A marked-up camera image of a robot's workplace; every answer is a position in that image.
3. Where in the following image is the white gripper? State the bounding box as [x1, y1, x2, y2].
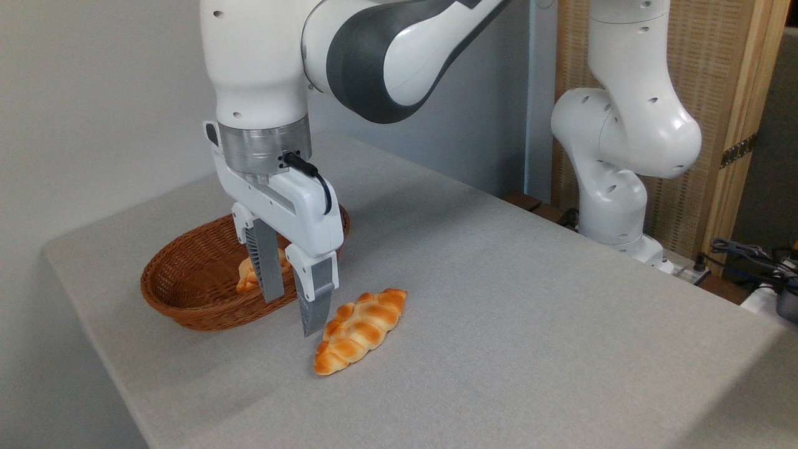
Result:
[204, 121, 345, 338]

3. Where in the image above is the braided golden bread loaf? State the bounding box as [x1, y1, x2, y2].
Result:
[313, 287, 408, 377]

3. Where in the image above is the small golden bread roll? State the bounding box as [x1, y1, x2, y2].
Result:
[236, 248, 294, 294]

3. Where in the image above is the brown wicker basket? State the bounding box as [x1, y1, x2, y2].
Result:
[140, 206, 351, 332]

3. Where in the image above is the black screen hinge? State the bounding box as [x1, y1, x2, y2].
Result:
[719, 133, 759, 170]

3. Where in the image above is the woven wood-framed screen panel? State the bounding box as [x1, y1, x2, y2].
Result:
[554, 0, 791, 276]

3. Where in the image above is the grey box device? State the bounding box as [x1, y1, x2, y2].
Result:
[776, 286, 798, 324]

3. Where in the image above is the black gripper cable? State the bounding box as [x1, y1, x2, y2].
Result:
[284, 152, 334, 216]

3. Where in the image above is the bundle of dark cables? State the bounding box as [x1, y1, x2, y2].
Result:
[709, 238, 798, 294]

